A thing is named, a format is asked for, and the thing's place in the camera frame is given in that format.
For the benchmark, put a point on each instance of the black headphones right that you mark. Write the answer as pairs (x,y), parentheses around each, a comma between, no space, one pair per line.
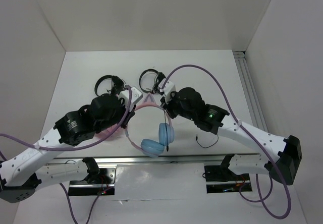
(153,88)

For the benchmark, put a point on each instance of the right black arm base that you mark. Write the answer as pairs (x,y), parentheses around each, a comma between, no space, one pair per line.
(219,179)

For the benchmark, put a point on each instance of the aluminium right side rail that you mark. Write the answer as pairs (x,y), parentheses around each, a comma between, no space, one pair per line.
(249,91)

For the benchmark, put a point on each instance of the aluminium rail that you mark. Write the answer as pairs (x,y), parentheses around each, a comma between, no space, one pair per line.
(249,91)
(207,159)

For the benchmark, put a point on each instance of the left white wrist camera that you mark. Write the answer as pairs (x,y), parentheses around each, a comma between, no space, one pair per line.
(130,96)

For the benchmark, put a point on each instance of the aluminium front rail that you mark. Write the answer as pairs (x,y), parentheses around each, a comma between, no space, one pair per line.
(207,159)

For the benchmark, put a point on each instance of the black headphones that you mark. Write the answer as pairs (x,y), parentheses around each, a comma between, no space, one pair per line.
(153,88)
(114,83)

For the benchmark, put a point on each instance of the blue pink cat-ear headphones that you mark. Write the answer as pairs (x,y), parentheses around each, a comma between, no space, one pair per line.
(151,132)

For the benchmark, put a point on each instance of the black headphones left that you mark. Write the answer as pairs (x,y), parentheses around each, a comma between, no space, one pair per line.
(114,83)

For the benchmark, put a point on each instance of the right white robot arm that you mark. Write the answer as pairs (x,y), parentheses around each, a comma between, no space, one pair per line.
(280,157)

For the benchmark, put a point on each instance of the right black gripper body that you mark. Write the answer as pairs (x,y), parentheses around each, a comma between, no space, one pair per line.
(173,107)

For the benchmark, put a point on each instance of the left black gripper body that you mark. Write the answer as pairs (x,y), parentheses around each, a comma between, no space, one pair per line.
(106,124)

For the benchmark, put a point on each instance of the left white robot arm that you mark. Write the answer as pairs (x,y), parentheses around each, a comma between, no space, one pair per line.
(24,174)

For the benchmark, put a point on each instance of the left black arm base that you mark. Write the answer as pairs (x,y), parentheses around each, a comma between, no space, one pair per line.
(103,185)

